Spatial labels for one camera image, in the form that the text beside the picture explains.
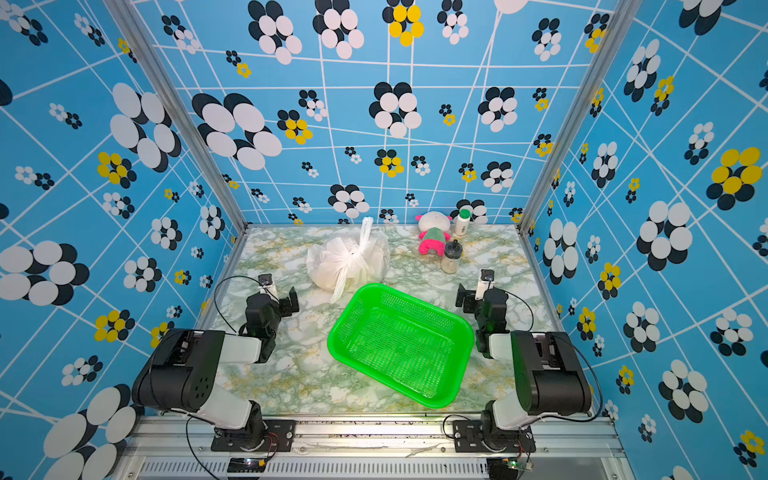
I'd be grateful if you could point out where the left aluminium frame post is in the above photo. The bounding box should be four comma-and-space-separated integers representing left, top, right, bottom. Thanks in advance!
105, 1, 248, 236

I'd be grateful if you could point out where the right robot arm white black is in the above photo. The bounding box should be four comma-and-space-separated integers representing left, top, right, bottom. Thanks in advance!
456, 276, 596, 453

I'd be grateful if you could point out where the aluminium frame post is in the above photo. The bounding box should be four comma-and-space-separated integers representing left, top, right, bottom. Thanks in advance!
105, 1, 248, 236
520, 0, 643, 236

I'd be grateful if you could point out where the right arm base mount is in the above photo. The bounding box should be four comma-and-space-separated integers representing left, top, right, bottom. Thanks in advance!
446, 417, 537, 455

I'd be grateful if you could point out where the right aluminium frame post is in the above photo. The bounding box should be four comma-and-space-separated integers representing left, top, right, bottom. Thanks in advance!
520, 0, 643, 236

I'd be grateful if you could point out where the jar with black lid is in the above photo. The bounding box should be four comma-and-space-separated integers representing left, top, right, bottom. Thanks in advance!
440, 239, 463, 274

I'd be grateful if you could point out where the pink white plush toy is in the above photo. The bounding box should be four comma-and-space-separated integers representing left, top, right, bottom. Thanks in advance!
416, 211, 451, 257

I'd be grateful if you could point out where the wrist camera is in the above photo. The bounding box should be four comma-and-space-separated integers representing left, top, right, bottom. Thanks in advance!
479, 269, 495, 284
257, 274, 273, 287

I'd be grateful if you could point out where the white bottle green cap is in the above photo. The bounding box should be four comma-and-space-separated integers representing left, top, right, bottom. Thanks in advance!
454, 208, 472, 238

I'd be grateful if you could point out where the green plastic basket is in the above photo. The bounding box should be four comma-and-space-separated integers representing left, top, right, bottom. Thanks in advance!
327, 283, 475, 409

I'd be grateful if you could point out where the white plastic bag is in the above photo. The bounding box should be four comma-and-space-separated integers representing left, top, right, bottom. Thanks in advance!
305, 217, 390, 304

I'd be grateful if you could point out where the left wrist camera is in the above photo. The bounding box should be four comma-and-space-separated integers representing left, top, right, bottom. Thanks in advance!
257, 274, 273, 287

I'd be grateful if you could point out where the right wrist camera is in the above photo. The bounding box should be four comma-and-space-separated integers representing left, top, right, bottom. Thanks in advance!
479, 269, 495, 284

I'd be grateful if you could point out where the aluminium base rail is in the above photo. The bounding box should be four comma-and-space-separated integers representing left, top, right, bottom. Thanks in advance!
113, 412, 634, 479

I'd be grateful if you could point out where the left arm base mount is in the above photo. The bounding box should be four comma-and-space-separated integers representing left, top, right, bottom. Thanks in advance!
211, 419, 297, 453

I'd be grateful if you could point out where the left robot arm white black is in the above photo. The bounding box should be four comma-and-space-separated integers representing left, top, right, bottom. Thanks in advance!
132, 274, 300, 454

